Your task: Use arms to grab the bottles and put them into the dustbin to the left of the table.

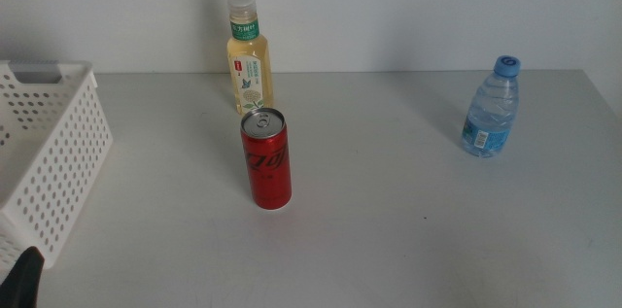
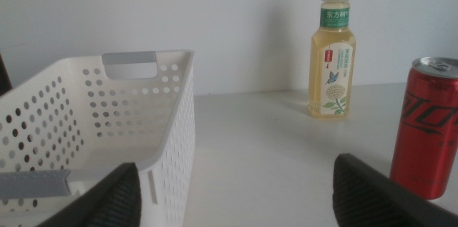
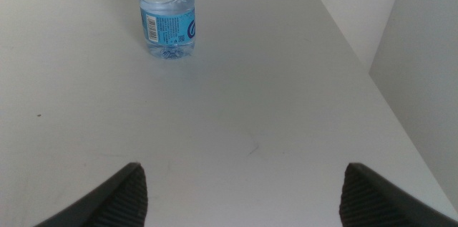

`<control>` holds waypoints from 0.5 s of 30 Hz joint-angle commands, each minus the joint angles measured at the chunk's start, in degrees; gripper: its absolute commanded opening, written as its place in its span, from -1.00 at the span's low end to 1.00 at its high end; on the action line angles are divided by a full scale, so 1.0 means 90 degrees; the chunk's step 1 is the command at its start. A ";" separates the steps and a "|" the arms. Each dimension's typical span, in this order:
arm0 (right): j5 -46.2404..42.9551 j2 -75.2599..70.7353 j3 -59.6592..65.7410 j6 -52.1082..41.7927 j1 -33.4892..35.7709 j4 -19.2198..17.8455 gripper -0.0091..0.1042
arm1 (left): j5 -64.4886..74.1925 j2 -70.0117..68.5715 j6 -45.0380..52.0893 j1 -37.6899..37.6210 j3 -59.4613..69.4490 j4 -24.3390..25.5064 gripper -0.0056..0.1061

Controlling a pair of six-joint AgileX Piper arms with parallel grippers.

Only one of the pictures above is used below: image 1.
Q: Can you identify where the clear water bottle blue cap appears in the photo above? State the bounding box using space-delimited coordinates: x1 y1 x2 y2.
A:
460 54 522 159

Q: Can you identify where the red slim soda can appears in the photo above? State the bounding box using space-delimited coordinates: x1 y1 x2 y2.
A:
239 107 294 211

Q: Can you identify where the yellow tea bottle green label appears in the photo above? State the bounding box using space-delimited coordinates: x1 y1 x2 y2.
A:
225 0 275 117

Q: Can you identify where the white perforated plastic basket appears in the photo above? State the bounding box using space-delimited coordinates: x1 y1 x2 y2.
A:
0 58 114 270

